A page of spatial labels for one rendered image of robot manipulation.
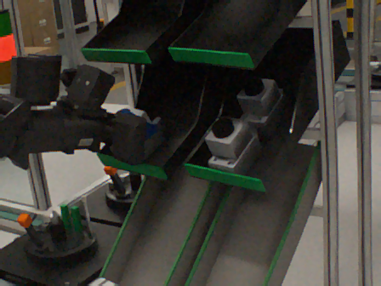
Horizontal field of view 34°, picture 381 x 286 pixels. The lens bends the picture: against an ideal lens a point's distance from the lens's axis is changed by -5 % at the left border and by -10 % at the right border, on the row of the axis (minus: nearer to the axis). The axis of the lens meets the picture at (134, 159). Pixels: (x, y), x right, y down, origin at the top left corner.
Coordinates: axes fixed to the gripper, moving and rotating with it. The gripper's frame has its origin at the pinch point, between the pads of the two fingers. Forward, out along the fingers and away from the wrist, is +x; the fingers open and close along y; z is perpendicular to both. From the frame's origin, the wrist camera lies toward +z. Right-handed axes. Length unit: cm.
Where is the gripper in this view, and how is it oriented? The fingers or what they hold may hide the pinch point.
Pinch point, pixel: (127, 125)
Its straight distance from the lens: 95.0
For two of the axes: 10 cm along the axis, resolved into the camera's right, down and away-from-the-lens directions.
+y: -6.1, -2.4, 7.5
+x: 7.9, -0.7, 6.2
